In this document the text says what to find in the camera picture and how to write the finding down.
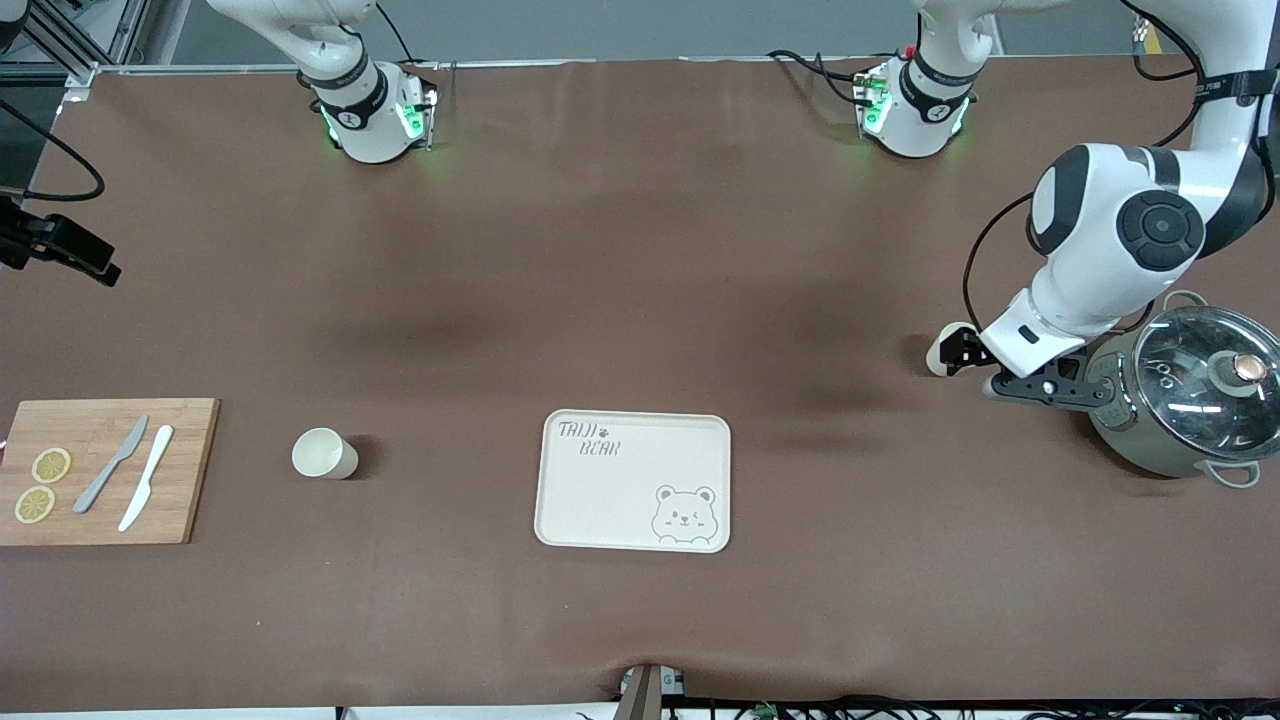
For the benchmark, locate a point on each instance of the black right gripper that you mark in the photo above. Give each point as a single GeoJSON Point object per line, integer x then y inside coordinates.
{"type": "Point", "coordinates": [32, 240]}

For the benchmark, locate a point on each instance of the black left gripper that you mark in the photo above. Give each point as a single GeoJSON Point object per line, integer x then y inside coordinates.
{"type": "Point", "coordinates": [966, 347]}

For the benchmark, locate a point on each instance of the white plastic cup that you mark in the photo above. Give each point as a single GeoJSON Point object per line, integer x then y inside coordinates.
{"type": "Point", "coordinates": [320, 455]}
{"type": "Point", "coordinates": [938, 355]}

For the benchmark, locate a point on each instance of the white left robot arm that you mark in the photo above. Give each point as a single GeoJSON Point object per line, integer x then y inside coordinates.
{"type": "Point", "coordinates": [1060, 300]}

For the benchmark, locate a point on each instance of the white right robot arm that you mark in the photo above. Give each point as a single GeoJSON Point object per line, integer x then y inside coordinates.
{"type": "Point", "coordinates": [365, 145]}

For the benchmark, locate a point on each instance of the beige bear print tray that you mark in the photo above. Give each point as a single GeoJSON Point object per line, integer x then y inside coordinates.
{"type": "Point", "coordinates": [610, 500]}

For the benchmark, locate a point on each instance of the grey-green electric cooking pot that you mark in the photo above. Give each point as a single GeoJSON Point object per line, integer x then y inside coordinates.
{"type": "Point", "coordinates": [1110, 420]}

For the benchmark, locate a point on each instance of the dried lemon slice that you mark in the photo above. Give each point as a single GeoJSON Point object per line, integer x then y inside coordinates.
{"type": "Point", "coordinates": [51, 465]}
{"type": "Point", "coordinates": [35, 504]}

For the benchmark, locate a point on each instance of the glass pot lid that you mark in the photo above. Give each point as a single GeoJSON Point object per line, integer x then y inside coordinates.
{"type": "Point", "coordinates": [1200, 390]}

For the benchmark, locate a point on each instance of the grey plastic knife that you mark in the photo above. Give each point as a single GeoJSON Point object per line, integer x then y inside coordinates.
{"type": "Point", "coordinates": [112, 464]}

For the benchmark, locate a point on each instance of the white plastic knife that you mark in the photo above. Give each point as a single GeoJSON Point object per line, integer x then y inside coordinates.
{"type": "Point", "coordinates": [158, 450]}

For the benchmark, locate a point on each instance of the bamboo cutting board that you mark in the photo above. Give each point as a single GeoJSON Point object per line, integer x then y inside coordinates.
{"type": "Point", "coordinates": [190, 470]}

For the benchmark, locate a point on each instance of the brown table mat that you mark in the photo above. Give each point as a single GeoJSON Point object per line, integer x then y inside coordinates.
{"type": "Point", "coordinates": [600, 250]}

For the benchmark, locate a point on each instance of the aluminium frame profile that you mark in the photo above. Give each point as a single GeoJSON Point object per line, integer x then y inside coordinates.
{"type": "Point", "coordinates": [100, 72]}

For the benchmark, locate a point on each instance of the metal camera pole bracket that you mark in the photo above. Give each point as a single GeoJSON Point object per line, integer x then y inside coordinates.
{"type": "Point", "coordinates": [645, 695]}

